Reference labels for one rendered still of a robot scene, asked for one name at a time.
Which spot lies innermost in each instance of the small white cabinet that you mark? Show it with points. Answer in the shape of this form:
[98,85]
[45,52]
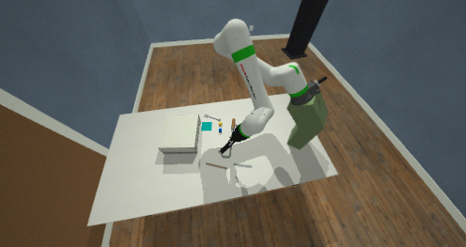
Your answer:
[180,134]

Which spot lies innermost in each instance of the teal square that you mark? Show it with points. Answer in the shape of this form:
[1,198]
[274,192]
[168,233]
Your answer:
[206,126]

